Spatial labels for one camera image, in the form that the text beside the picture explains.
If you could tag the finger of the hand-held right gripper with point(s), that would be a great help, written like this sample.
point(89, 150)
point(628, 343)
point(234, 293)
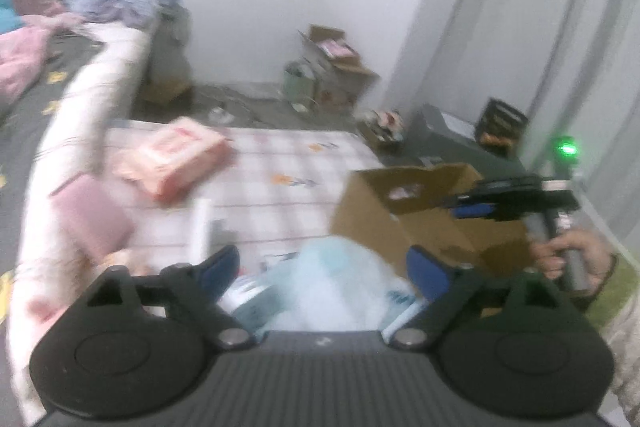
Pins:
point(462, 197)
point(472, 211)

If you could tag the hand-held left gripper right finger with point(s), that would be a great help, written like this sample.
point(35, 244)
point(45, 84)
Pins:
point(424, 271)

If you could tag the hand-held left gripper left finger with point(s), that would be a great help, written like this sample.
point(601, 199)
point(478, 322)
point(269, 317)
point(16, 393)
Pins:
point(223, 268)

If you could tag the brown cardboard box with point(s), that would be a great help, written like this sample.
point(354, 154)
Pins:
point(370, 217)

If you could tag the light blue plastic package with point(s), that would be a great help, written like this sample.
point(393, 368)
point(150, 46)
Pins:
point(330, 287)

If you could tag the pink sponge pack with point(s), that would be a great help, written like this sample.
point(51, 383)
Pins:
point(90, 217)

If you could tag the person's right forearm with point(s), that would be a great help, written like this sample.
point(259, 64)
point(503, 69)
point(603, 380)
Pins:
point(620, 322)

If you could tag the person's right hand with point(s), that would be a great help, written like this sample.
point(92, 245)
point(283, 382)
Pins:
point(595, 252)

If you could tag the grey case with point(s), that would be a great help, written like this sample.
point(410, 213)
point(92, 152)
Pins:
point(440, 127)

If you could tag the black orange box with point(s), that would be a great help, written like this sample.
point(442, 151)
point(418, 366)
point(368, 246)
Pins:
point(500, 119)

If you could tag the small toy figure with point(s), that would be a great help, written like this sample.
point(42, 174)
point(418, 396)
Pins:
point(387, 124)

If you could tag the pink tissue pack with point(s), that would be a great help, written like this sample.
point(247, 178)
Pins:
point(175, 157)

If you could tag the open cardboard box pink contents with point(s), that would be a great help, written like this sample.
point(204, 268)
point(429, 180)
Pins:
point(350, 82)

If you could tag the grey curtain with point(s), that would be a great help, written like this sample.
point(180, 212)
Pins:
point(525, 7)

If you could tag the pale green box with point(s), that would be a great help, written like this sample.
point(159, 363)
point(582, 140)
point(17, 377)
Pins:
point(300, 84)

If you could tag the grey mattress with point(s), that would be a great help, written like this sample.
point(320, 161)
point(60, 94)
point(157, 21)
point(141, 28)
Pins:
point(170, 57)

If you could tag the grey bed sheet yellow prints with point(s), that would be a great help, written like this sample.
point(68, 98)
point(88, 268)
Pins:
point(25, 107)

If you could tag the purple clothes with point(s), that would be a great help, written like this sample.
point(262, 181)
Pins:
point(120, 2)

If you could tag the pink quilt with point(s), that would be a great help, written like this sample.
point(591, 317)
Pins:
point(20, 52)

